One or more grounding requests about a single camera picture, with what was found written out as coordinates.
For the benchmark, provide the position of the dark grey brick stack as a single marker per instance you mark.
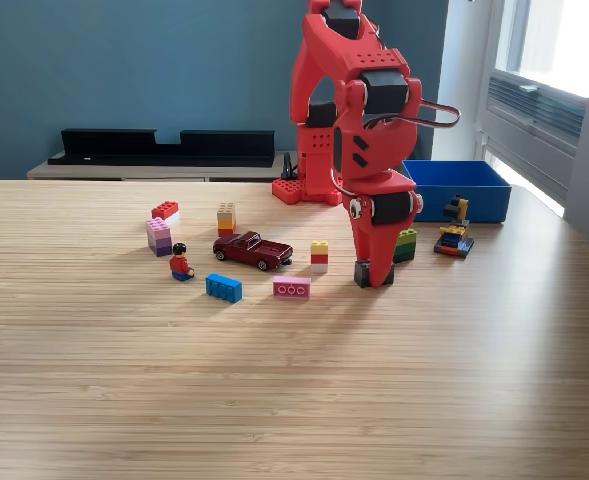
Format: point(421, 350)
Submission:
point(361, 275)

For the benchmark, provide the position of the tan orange red brick stack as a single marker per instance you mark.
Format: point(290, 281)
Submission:
point(226, 220)

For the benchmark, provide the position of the toy figure red shirt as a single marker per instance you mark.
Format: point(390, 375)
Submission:
point(179, 264)

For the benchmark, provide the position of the blue plastic bin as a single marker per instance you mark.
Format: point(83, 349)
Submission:
point(474, 205)

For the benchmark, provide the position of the green brick stack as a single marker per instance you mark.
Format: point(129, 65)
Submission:
point(406, 245)

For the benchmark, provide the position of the yellow red white brick stack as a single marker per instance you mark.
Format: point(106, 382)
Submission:
point(319, 257)

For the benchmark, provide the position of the small yellow toy digger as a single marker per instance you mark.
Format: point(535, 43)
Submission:
point(454, 235)

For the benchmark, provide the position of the black table clamp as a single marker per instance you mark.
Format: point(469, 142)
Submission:
point(287, 170)

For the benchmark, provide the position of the dark red toy pickup car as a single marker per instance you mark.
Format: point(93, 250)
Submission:
point(251, 250)

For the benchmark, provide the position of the blue brick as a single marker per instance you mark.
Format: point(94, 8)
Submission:
point(224, 289)

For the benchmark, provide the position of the small white window latch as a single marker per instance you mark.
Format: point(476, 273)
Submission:
point(529, 88)

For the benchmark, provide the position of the grey vent grille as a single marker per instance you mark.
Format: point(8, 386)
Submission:
point(549, 112)

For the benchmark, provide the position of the pink purple brick stack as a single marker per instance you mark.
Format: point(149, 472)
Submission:
point(159, 237)

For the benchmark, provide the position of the white window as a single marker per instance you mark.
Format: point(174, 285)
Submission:
point(559, 40)

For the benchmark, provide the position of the pale wooden sideboard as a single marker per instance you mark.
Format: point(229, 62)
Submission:
point(99, 171)

